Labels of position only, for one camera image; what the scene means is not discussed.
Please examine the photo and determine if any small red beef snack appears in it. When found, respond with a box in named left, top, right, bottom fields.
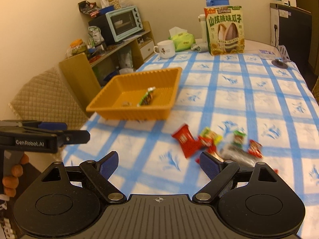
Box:
left=198, top=135, right=215, bottom=148

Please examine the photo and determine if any wooden shelf unit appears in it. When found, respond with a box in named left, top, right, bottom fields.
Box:
left=90, top=21, right=155, bottom=87

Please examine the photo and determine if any black cabinet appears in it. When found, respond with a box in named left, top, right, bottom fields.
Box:
left=270, top=3, right=312, bottom=70

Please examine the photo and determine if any right quilted beige chair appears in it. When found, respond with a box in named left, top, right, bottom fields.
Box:
left=311, top=77, right=319, bottom=105

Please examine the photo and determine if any snack jar on shelf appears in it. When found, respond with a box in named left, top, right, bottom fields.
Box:
left=66, top=39, right=89, bottom=58

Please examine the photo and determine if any dark clear snack packet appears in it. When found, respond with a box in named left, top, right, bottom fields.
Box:
left=218, top=144, right=258, bottom=167

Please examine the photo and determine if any blue checked tablecloth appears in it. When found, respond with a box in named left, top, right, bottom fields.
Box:
left=63, top=52, right=318, bottom=238

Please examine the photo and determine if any red date snack packet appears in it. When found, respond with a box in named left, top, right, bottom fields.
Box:
left=195, top=148, right=224, bottom=164

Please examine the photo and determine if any small red candy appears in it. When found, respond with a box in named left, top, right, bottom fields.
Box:
left=248, top=139, right=263, bottom=159

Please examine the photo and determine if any white ceramic mug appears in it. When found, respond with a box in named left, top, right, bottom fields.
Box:
left=154, top=40, right=176, bottom=59

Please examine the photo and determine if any small plastic card packet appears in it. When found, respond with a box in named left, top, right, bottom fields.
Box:
left=258, top=50, right=275, bottom=58

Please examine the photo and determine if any white phone stand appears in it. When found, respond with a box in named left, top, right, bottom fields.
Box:
left=277, top=45, right=291, bottom=63

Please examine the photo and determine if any quilted beige chair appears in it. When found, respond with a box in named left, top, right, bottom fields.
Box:
left=9, top=53, right=101, bottom=129
left=311, top=77, right=319, bottom=105

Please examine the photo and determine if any green tissue pack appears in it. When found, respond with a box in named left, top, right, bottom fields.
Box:
left=169, top=26, right=195, bottom=52

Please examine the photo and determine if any left quilted beige chair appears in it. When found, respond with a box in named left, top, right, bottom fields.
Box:
left=9, top=53, right=101, bottom=129

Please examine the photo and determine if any black round coaster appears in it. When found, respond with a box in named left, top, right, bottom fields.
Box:
left=271, top=58, right=288, bottom=69

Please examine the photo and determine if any silver green foil pouch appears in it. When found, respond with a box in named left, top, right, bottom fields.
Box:
left=137, top=87, right=156, bottom=107

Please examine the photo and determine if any light blue toaster oven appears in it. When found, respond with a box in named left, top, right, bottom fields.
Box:
left=105, top=6, right=143, bottom=42

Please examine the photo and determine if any large red snack packet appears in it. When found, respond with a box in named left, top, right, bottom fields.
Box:
left=171, top=124, right=201, bottom=158

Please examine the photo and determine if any person's left hand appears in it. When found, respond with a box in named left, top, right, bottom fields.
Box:
left=2, top=153, right=29, bottom=197

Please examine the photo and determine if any sunflower seed snack box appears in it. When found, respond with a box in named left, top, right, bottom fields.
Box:
left=204, top=5, right=245, bottom=56

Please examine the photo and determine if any yellow green candy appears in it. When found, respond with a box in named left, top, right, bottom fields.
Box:
left=200, top=127, right=223, bottom=146

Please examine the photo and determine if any grey crumpled cloth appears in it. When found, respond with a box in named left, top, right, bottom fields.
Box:
left=191, top=42, right=209, bottom=53

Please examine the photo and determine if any orange plastic tray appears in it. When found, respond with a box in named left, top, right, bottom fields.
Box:
left=86, top=67, right=182, bottom=120

